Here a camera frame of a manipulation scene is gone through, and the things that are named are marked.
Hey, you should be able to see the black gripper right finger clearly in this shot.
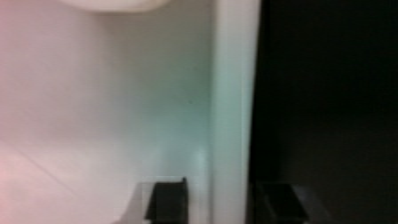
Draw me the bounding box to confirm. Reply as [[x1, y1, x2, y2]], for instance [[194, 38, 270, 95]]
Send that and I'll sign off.
[[254, 182, 311, 224]]

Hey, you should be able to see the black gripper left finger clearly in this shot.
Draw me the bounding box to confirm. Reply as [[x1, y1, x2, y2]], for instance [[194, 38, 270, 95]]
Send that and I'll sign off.
[[144, 178, 189, 224]]

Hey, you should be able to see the white square tabletop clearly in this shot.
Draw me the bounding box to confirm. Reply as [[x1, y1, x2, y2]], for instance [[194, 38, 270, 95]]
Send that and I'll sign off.
[[0, 0, 260, 224]]

